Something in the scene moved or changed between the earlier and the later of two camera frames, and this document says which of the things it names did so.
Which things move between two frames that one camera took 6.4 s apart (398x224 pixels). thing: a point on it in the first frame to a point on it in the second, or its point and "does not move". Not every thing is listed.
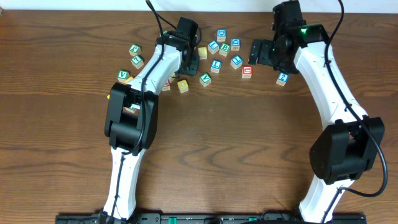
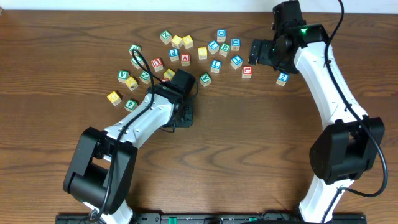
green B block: (224, 49) does not move
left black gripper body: (191, 64) to (185, 116)
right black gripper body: (270, 55) does not move
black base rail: (270, 218) does not move
